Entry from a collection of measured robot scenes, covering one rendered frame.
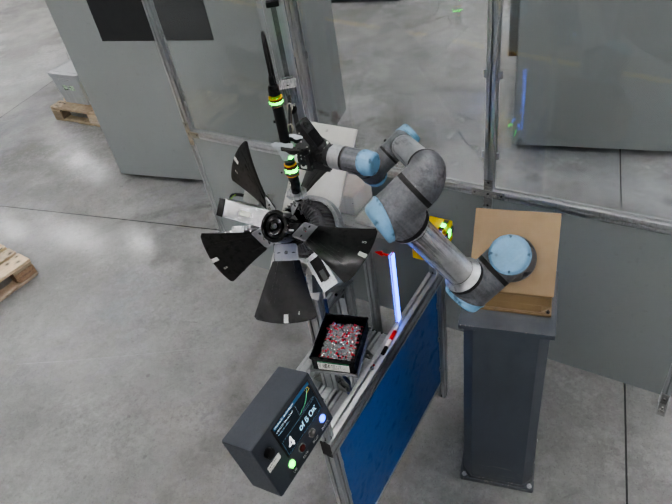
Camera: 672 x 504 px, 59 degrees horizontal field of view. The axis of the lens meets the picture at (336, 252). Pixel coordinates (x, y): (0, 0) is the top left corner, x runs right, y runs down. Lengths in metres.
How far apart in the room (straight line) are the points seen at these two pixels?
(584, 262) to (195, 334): 2.17
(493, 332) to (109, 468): 2.04
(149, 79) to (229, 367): 2.19
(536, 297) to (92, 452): 2.31
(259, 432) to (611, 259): 1.66
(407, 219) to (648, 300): 1.48
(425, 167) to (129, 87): 3.46
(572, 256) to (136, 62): 3.18
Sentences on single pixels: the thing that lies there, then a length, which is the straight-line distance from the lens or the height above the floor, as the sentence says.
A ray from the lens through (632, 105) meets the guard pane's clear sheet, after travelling 2.29.
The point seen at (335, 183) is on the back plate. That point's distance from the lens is 2.37.
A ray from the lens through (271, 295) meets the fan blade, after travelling 2.19.
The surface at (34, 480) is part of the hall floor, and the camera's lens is 3.44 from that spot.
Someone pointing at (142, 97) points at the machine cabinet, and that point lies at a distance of 4.69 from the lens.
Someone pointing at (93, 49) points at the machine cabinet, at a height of 1.11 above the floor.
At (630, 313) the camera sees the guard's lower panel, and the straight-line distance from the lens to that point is 2.83.
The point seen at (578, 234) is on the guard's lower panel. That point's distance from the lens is 2.61.
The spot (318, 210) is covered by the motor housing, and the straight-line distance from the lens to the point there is 2.29.
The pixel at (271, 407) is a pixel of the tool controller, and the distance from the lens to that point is 1.58.
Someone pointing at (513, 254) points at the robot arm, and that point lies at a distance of 1.77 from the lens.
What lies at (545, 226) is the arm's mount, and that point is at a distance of 2.01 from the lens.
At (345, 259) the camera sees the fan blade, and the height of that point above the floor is 1.16.
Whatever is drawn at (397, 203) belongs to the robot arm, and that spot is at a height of 1.62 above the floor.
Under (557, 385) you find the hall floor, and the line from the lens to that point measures 3.16.
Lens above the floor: 2.50
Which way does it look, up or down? 40 degrees down
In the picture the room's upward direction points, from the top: 11 degrees counter-clockwise
